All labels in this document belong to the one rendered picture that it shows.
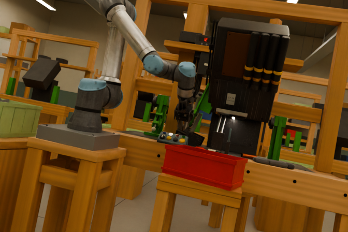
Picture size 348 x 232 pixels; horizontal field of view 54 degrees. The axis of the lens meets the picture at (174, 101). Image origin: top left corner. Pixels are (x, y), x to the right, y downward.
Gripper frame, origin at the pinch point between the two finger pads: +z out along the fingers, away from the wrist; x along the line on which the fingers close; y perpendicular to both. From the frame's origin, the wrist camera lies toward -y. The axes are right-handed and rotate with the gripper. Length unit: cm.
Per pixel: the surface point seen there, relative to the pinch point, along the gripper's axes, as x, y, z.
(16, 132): -81, 20, 8
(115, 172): -24.5, 28.6, 11.6
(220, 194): 24.1, 37.6, 1.0
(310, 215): 81, -29, 69
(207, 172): 17.5, 32.1, -3.6
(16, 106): -81, 16, -5
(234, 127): 24.7, -37.8, 20.2
